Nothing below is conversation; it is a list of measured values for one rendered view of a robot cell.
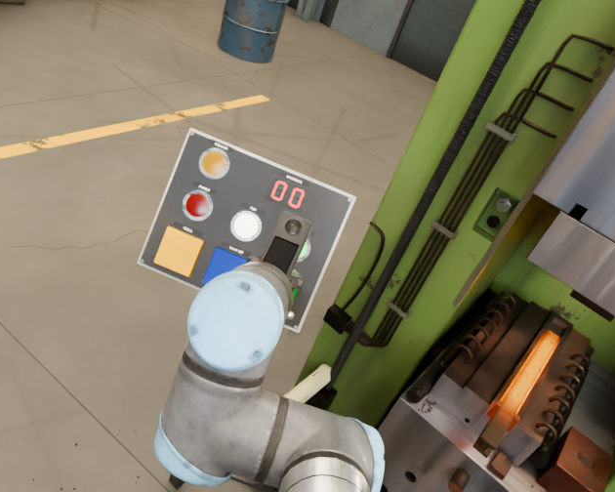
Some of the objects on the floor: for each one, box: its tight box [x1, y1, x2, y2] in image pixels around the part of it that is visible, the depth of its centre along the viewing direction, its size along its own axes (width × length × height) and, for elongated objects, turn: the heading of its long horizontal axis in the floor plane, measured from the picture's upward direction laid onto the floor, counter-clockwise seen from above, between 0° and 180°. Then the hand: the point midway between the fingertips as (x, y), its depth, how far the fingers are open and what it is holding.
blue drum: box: [217, 0, 289, 63], centre depth 498 cm, size 59×59×88 cm
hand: (282, 265), depth 85 cm, fingers closed
